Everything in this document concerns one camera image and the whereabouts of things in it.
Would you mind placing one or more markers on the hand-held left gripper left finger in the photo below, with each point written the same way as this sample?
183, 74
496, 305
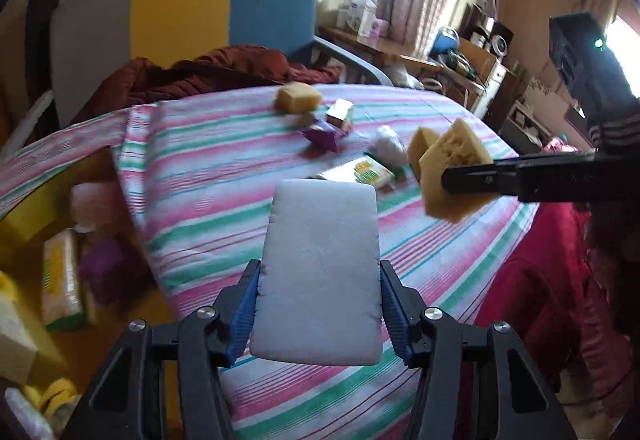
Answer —
245, 315

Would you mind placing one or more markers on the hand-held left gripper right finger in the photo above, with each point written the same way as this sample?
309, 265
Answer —
395, 320

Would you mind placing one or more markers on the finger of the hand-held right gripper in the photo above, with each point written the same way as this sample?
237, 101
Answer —
500, 177

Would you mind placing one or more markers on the yellow holed sponge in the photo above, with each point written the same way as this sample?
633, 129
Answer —
460, 145

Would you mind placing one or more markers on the white sponge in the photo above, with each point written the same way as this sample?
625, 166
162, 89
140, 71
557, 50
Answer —
320, 270

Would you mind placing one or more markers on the white plastic item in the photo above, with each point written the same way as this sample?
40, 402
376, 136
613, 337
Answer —
390, 145

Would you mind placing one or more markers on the green yellow snack packet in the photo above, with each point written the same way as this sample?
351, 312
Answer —
357, 171
65, 280

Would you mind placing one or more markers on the purple packet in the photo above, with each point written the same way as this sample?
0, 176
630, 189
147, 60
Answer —
105, 272
325, 136

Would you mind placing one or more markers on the small gold box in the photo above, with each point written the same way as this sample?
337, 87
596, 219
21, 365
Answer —
341, 114

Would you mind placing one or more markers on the pink packet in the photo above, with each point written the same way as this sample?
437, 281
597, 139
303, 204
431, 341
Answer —
95, 205

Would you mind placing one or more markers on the cream cardboard box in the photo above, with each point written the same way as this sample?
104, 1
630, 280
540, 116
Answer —
15, 330

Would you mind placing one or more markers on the white plastic packet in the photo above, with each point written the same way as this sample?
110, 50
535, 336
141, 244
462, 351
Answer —
25, 415

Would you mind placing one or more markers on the gold tin box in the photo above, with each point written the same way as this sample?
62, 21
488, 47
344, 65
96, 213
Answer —
20, 225

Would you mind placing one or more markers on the person's right forearm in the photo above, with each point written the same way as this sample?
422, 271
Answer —
617, 134

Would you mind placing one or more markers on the low white shelf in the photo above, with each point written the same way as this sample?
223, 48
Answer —
522, 120

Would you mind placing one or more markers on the silver black appliance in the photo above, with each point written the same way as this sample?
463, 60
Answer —
497, 37

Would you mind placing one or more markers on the wooden side cabinet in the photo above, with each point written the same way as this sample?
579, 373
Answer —
492, 80

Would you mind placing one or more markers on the red quilt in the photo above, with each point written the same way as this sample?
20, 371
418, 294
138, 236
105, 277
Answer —
540, 280

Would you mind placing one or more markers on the white plastic bag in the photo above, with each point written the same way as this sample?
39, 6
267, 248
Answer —
406, 76

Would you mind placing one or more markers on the blue bag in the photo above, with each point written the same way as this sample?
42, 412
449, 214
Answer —
445, 41

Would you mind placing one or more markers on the striped tablecloth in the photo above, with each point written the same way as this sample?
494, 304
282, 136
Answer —
200, 170

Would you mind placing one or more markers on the wooden side desk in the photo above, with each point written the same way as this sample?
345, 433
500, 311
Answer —
380, 47

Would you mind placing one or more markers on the pink purple box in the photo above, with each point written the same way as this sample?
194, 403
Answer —
379, 27

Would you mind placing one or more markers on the small white carton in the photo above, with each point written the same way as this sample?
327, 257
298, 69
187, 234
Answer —
346, 19

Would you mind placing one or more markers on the maroon jacket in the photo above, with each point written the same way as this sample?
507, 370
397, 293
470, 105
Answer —
225, 70

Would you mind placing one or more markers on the grey yellow blue chair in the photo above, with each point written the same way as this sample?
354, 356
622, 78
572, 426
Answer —
175, 10

